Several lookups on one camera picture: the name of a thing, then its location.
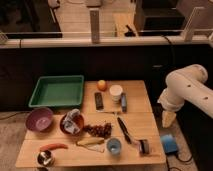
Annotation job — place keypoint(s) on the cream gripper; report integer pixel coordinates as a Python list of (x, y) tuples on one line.
[(167, 118)]

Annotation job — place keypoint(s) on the yellow banana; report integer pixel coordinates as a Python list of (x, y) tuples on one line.
[(90, 141)]

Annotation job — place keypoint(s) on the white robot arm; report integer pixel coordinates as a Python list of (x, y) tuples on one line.
[(185, 84)]

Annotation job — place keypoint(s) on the green plastic tray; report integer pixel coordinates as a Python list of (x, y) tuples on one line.
[(58, 91)]

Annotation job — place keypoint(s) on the blue box on floor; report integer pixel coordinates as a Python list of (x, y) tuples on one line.
[(169, 144)]

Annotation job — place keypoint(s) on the black dish brush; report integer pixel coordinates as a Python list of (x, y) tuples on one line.
[(143, 146)]

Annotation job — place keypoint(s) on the blue cup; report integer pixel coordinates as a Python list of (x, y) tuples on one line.
[(114, 146)]

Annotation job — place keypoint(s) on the bunch of dark grapes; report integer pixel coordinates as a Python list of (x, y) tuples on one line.
[(103, 131)]

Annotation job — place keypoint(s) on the black remote control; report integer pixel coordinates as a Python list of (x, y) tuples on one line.
[(98, 101)]

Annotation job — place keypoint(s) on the orange fruit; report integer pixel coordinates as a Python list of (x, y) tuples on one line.
[(102, 85)]

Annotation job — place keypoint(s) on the red bowl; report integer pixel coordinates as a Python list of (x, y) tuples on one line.
[(78, 120)]

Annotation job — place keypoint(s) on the white crumpled packet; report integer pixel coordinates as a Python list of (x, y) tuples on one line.
[(69, 124)]

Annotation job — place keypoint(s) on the red chili pepper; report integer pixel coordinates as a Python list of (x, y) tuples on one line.
[(53, 146)]

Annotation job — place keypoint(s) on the purple bowl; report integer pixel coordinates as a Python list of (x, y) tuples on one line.
[(39, 119)]

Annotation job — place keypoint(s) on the small metal cup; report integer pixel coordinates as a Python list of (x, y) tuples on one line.
[(45, 158)]

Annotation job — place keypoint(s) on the black handled knife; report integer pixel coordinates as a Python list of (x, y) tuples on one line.
[(124, 130)]

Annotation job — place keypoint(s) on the slanted white bracket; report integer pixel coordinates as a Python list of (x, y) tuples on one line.
[(190, 28)]

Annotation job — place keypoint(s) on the grey upright post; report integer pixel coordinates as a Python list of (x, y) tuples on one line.
[(95, 30)]

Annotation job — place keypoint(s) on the white horizontal rail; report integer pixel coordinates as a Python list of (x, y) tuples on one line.
[(105, 41)]

